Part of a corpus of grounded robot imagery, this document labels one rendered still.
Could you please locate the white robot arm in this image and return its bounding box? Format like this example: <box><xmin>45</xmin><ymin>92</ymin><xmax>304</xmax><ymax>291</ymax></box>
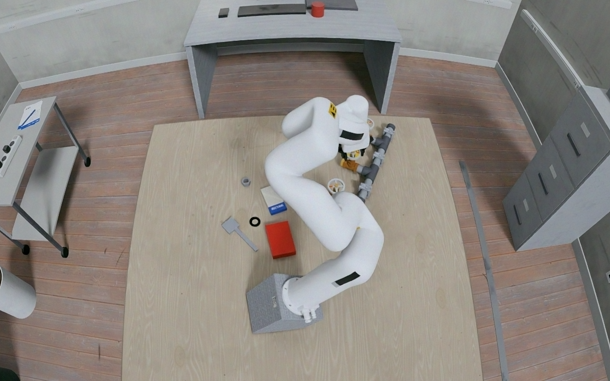
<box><xmin>265</xmin><ymin>95</ymin><xmax>384</xmax><ymax>323</ymax></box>

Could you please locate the red rectangular block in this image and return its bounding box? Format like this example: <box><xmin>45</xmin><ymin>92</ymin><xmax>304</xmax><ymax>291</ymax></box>
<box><xmin>265</xmin><ymin>221</ymin><xmax>296</xmax><ymax>259</ymax></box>

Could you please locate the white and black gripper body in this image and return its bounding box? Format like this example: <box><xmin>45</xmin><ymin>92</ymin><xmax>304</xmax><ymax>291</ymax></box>
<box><xmin>342</xmin><ymin>133</ymin><xmax>370</xmax><ymax>152</ymax></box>

